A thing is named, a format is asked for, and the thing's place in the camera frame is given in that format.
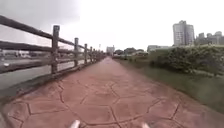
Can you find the red stamped stone path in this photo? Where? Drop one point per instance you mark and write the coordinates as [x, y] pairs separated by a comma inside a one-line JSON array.
[[106, 86]]

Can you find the distant trees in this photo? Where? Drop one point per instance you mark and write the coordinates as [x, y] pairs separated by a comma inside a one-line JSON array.
[[129, 51]]

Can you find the low pale building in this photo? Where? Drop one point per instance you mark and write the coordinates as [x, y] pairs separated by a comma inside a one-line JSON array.
[[158, 48]]

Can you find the dark kerb under fence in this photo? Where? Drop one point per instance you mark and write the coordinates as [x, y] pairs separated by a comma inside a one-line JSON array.
[[33, 84]]

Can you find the group of distant buildings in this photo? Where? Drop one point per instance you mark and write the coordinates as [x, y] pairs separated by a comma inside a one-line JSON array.
[[210, 39]]

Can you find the green bushes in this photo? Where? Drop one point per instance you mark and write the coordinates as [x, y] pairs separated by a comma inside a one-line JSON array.
[[190, 60]]

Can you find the grass strip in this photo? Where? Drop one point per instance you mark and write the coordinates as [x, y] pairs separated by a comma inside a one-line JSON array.
[[186, 83]]

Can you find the distant building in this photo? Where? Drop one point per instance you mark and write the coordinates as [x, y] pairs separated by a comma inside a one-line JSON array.
[[110, 50]]

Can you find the robot's own part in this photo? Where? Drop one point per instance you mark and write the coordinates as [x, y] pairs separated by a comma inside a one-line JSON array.
[[75, 124], [145, 125]]

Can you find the wooden post fence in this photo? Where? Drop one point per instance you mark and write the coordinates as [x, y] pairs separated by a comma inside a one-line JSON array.
[[55, 43]]

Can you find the grey river water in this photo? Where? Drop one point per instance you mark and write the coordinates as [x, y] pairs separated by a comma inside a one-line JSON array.
[[20, 75]]

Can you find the tall grey tower building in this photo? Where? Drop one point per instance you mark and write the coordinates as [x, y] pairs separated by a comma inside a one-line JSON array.
[[182, 35]]

